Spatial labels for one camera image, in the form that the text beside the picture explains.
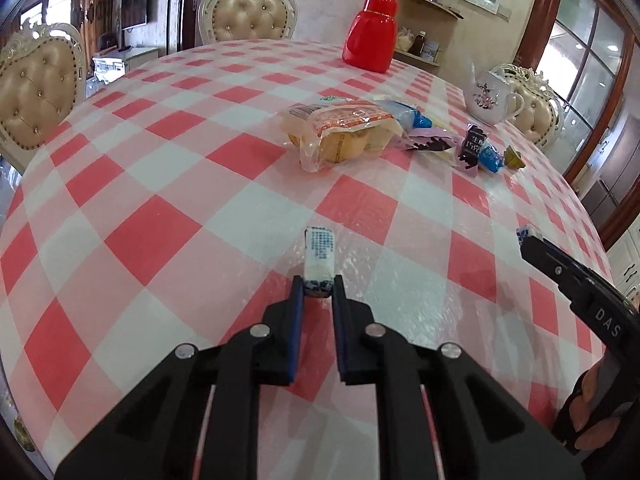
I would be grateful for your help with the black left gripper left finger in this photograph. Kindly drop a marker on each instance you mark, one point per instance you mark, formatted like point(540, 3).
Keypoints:
point(195, 415)

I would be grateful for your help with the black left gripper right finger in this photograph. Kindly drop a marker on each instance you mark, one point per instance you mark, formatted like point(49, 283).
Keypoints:
point(440, 414)

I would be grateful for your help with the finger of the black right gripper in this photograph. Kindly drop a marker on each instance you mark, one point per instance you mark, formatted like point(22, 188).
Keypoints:
point(597, 303)

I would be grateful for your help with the green gold candy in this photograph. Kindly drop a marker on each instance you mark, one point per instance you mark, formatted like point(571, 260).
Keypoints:
point(512, 159)

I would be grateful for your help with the small white blue candy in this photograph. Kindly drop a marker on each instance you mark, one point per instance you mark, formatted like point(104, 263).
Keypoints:
point(319, 261)

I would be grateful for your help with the packaged bread rolls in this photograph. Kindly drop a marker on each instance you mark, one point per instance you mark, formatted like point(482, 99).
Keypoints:
point(329, 133)

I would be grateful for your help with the gloved right hand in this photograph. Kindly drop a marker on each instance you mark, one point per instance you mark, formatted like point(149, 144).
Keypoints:
point(593, 412)

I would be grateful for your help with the blue candy wrapper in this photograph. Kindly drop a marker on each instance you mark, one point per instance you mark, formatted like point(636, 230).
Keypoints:
point(490, 159)

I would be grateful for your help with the beige tufted chair right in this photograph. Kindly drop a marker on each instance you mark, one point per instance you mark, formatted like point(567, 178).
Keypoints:
point(541, 118)

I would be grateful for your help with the beige tufted chair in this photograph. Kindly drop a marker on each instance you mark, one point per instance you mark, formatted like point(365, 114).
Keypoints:
point(43, 77)
point(227, 20)
point(541, 118)

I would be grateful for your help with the red white checkered tablecloth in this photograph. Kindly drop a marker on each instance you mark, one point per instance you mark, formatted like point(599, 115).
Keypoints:
point(170, 207)

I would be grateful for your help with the black snack packet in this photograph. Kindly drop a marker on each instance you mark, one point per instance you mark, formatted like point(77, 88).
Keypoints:
point(468, 151)

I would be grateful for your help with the white floral teapot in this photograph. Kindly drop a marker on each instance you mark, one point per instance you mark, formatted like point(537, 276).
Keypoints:
point(489, 97)

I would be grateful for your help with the pink dark snack packet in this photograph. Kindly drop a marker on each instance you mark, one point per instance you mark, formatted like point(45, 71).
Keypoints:
point(432, 139)

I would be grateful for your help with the blue snack packet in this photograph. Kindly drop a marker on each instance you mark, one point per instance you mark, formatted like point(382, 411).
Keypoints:
point(408, 116)

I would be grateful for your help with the red plastic jar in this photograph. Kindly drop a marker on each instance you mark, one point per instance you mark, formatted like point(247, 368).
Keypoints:
point(370, 42)

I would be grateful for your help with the white tv cabinet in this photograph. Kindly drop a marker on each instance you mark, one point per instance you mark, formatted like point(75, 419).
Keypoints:
point(112, 65)

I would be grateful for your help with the beige tufted chair left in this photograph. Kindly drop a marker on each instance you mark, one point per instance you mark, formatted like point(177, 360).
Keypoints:
point(43, 77)

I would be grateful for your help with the wooden wall shelf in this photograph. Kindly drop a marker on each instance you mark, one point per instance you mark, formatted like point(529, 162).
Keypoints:
point(438, 23)

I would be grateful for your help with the wall television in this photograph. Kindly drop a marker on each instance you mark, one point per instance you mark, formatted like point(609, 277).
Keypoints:
point(133, 13)

